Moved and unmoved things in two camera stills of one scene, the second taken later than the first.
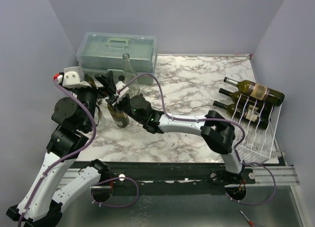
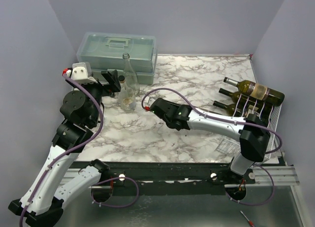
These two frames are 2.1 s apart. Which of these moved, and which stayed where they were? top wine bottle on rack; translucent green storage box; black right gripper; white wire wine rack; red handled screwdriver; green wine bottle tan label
Moved: green wine bottle tan label; black right gripper
Stayed: translucent green storage box; white wire wine rack; top wine bottle on rack; red handled screwdriver
